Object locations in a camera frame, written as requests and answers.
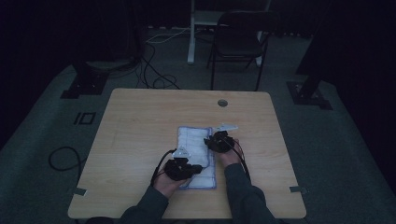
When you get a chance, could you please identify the person's right hand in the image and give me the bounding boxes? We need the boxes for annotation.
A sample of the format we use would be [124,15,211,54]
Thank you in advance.
[216,138,243,168]

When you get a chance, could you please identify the black floor cables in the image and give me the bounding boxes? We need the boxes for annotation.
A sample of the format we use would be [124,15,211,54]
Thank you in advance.
[135,42,181,91]

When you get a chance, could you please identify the black stand base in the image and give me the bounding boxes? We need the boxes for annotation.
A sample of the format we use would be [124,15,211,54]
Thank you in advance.
[60,61,110,100]
[286,74,333,111]

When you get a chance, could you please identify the black folding chair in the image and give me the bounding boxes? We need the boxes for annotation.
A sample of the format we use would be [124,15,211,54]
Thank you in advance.
[206,10,273,91]

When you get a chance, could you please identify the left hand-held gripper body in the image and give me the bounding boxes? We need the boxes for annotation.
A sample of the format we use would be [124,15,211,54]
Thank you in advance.
[163,146,200,182]

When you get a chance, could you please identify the left hand-held gripper cable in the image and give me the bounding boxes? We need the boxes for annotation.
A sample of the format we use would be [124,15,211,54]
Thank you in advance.
[150,149,177,188]

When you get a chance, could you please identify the round grey stand foot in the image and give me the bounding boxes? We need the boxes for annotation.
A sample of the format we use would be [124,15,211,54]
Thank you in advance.
[86,58,138,72]

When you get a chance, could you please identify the right hand-held gripper cable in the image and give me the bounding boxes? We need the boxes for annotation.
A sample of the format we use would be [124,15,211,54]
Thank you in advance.
[231,139,252,182]

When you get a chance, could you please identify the hand-held gripper cable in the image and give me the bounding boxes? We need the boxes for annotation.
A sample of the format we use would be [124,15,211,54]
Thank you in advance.
[150,149,177,188]
[231,139,252,182]

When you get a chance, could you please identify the white cloth with purple edge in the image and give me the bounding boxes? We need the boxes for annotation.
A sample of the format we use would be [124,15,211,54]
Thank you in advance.
[177,125,218,190]

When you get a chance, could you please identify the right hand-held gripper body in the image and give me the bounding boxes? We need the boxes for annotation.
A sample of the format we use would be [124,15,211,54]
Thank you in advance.
[208,123,239,154]

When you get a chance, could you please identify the white floor cable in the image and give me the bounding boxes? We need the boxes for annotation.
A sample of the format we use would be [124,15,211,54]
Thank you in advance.
[145,27,191,45]

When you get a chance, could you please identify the person's left hand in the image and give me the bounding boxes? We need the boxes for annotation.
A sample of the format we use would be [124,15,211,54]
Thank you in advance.
[152,172,190,199]

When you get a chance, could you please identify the white desk frame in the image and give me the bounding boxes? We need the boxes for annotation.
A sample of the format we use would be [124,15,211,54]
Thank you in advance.
[186,0,272,67]

